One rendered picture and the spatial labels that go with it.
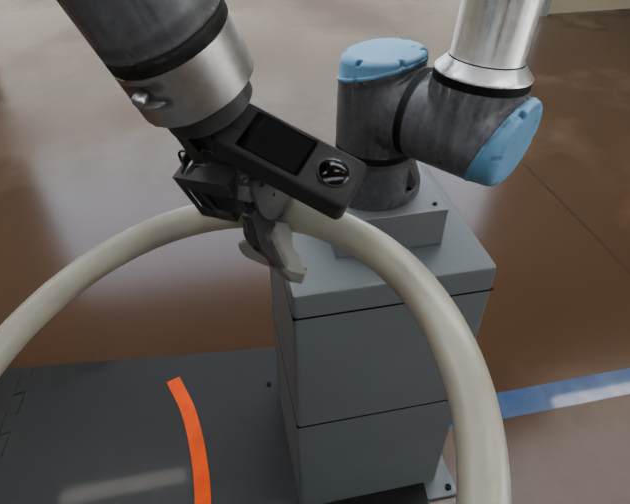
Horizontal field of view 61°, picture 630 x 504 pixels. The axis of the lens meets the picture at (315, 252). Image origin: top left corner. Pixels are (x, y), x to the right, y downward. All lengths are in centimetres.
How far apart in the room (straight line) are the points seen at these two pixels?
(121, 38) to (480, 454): 32
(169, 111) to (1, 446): 169
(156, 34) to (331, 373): 90
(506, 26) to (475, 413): 59
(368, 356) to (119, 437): 97
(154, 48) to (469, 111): 57
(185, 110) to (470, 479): 29
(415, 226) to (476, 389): 71
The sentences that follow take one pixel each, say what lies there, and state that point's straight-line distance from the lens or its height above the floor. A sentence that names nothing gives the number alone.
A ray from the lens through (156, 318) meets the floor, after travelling 216.
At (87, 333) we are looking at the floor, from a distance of 219.
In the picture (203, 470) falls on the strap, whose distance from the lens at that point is 173.
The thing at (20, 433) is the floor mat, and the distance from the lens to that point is 198.
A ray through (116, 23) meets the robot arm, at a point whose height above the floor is 143.
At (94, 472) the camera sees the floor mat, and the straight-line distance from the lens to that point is 182.
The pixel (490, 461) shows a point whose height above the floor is 124.
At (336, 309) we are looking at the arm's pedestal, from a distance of 100.
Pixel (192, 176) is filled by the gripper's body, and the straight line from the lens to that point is 46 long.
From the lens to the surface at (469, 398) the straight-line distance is 35.
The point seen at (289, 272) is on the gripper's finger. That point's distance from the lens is 49.
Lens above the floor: 153
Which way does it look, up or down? 40 degrees down
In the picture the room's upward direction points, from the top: straight up
